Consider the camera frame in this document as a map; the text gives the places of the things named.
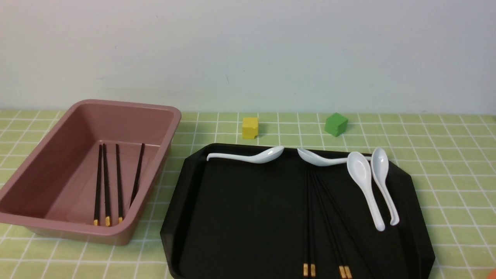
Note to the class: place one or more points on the orange object at corner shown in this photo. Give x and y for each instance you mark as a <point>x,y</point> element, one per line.
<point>492,274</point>

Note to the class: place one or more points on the white ceramic spoon large bowl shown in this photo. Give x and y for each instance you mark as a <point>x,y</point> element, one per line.
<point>360,171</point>

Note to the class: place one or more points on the white ceramic spoon centre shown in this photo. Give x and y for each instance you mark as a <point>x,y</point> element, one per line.
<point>317,160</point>

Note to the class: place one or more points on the white ceramic spoon far left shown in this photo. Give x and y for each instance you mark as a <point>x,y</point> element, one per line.
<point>260,158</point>

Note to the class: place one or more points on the pink plastic bin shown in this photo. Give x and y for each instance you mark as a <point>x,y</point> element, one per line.
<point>52,193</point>

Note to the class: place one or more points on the yellow wooden cube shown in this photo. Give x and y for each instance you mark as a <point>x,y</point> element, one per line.
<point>250,128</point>

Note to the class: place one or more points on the black chopstick on tray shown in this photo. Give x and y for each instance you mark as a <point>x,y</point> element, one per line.
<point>313,268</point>
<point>306,264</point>
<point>334,225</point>
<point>329,228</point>

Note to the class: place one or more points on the black plastic tray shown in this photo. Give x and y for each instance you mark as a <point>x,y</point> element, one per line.
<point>230,219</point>

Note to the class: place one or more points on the black chopstick on tray leftmost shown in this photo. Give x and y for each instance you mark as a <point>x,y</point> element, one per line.
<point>306,264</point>

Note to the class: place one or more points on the green wooden cube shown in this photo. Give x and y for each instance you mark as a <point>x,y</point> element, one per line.
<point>336,124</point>

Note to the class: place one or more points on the black chopstick in bin rightmost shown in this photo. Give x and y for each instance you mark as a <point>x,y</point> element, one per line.
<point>137,174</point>

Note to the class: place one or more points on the white ceramic spoon far right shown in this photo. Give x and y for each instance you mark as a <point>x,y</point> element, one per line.
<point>380,168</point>

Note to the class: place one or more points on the green checkered tablecloth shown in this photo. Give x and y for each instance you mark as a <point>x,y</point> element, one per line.
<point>450,157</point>

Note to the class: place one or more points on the black chopstick in bin leftmost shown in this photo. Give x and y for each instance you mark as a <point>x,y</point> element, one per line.
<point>96,219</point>

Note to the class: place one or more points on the black chopstick in bin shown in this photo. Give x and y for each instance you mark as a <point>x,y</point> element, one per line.
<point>96,219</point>
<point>119,186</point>
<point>108,214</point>
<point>137,174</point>

